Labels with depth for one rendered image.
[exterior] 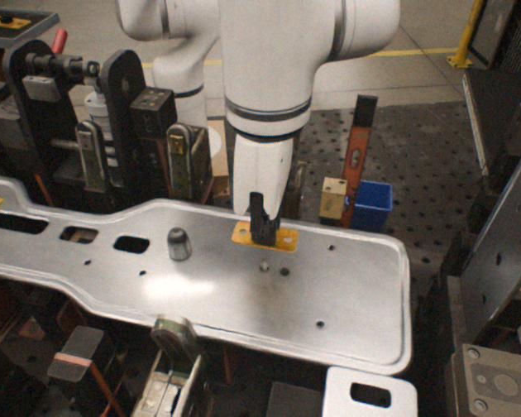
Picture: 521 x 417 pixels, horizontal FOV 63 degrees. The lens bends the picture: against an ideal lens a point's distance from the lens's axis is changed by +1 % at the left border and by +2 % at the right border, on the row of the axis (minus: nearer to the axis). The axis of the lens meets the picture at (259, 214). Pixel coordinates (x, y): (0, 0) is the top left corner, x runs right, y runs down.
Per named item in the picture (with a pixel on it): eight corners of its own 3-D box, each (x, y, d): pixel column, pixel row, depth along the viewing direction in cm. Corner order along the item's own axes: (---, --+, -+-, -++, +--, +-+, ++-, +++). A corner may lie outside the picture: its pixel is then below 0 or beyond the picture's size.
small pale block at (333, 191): (303, 323, 87) (321, 191, 61) (305, 308, 90) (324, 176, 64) (320, 326, 87) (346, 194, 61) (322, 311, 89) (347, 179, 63)
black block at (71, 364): (92, 464, 69) (21, 389, 49) (122, 398, 77) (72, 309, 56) (138, 476, 68) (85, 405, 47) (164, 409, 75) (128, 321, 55)
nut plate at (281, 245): (230, 242, 54) (230, 236, 53) (238, 221, 57) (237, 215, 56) (294, 253, 53) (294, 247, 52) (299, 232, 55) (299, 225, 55)
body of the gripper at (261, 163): (244, 80, 46) (246, 163, 53) (216, 132, 39) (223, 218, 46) (313, 88, 44) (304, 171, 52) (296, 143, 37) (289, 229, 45)
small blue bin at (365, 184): (339, 229, 106) (344, 203, 100) (343, 203, 113) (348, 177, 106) (384, 237, 104) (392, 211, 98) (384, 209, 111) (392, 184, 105)
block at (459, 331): (397, 438, 72) (454, 352, 51) (397, 371, 80) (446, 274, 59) (415, 443, 71) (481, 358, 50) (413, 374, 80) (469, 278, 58)
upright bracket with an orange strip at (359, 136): (317, 308, 90) (356, 96, 54) (318, 303, 91) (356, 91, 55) (332, 311, 89) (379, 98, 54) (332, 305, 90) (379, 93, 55)
